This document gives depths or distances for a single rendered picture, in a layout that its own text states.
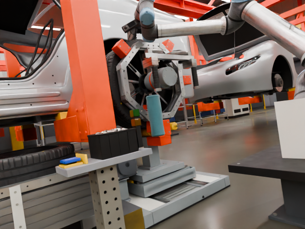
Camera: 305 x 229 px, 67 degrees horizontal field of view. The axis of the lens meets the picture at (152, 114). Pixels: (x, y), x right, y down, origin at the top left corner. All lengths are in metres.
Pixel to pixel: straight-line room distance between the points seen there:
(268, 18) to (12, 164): 1.54
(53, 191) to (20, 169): 0.21
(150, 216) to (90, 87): 0.78
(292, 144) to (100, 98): 1.02
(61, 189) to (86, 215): 0.21
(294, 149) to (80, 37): 1.24
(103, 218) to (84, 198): 0.27
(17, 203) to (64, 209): 0.22
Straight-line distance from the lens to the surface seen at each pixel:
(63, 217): 1.36
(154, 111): 1.42
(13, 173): 1.38
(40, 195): 1.30
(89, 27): 1.39
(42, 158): 1.39
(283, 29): 1.43
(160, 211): 1.43
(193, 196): 1.60
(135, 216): 1.33
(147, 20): 1.49
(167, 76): 1.50
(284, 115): 1.33
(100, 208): 1.13
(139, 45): 1.61
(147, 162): 1.75
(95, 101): 1.28
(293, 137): 1.34
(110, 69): 1.54
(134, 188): 1.67
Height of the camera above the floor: 0.62
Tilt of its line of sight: level
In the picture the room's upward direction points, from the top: 8 degrees counter-clockwise
